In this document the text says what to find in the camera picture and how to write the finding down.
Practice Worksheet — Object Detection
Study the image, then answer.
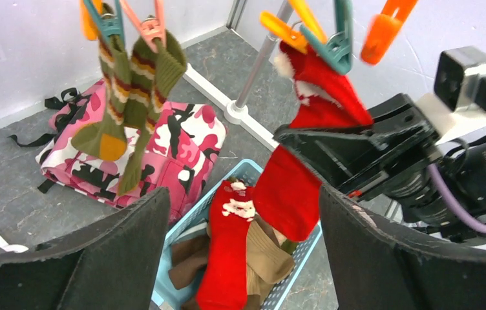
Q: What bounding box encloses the light blue plastic basket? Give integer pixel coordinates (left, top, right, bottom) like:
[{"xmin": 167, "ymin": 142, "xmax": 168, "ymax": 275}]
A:
[{"xmin": 152, "ymin": 160, "xmax": 322, "ymax": 309}]

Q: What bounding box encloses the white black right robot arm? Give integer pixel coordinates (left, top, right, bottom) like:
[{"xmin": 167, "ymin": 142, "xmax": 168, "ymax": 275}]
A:
[{"xmin": 274, "ymin": 93, "xmax": 486, "ymax": 245}]

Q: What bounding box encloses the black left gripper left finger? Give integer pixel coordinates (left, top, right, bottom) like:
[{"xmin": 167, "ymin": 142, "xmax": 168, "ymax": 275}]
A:
[{"xmin": 0, "ymin": 188, "xmax": 170, "ymax": 309}]

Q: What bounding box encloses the dark brown sock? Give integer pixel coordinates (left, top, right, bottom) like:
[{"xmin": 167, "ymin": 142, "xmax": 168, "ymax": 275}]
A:
[{"xmin": 168, "ymin": 234, "xmax": 210, "ymax": 309}]

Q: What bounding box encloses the white drying rack stand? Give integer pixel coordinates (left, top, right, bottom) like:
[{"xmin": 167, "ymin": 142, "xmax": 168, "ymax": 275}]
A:
[{"xmin": 0, "ymin": 1, "xmax": 291, "ymax": 247}]

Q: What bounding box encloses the pink camouflage cloth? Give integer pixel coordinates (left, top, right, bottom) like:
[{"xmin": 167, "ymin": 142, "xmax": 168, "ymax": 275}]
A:
[{"xmin": 8, "ymin": 79, "xmax": 227, "ymax": 223}]

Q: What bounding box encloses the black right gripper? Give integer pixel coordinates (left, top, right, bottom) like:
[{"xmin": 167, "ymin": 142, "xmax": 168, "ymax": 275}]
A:
[{"xmin": 274, "ymin": 93, "xmax": 439, "ymax": 210}]

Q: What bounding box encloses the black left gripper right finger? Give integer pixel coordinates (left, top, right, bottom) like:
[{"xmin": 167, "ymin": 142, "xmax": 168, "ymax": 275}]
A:
[{"xmin": 319, "ymin": 185, "xmax": 486, "ymax": 310}]

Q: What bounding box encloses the white round clip hanger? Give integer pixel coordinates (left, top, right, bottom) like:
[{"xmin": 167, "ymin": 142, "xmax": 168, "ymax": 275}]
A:
[{"xmin": 80, "ymin": 0, "xmax": 419, "ymax": 76}]

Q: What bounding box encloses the striped olive sock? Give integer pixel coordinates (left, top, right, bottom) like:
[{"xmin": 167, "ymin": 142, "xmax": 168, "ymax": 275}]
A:
[
  {"xmin": 117, "ymin": 31, "xmax": 187, "ymax": 196},
  {"xmin": 72, "ymin": 35, "xmax": 132, "ymax": 161}
]

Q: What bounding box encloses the red sock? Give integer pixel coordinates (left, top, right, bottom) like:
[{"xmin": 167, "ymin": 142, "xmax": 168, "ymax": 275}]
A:
[
  {"xmin": 253, "ymin": 42, "xmax": 374, "ymax": 242},
  {"xmin": 196, "ymin": 180, "xmax": 255, "ymax": 309}
]

